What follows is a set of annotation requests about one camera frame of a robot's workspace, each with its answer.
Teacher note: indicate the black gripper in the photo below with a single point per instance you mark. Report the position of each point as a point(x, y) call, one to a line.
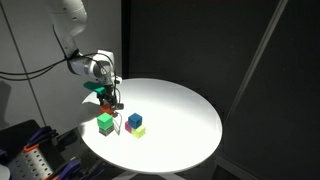
point(110, 92)

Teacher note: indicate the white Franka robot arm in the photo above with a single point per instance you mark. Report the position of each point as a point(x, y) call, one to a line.
point(86, 66)

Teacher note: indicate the green block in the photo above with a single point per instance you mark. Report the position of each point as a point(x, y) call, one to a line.
point(104, 120)

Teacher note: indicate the gray block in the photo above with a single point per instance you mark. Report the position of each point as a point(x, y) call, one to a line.
point(106, 130)

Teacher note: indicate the pink block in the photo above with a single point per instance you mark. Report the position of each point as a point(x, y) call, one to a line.
point(127, 127)

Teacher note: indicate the blue block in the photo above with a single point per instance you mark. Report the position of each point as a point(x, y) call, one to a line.
point(135, 120)

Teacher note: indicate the lime yellow block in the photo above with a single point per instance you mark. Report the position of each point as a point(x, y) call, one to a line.
point(138, 132)

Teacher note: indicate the purple orange spring clamp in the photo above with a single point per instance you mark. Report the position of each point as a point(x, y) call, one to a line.
point(71, 168)
point(40, 135)

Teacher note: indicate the perforated metal plate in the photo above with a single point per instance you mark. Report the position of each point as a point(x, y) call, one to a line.
point(31, 163)

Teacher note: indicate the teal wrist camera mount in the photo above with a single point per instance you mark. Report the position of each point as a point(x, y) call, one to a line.
point(94, 87)

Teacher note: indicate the white table pedestal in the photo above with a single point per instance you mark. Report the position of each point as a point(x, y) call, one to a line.
point(150, 176)

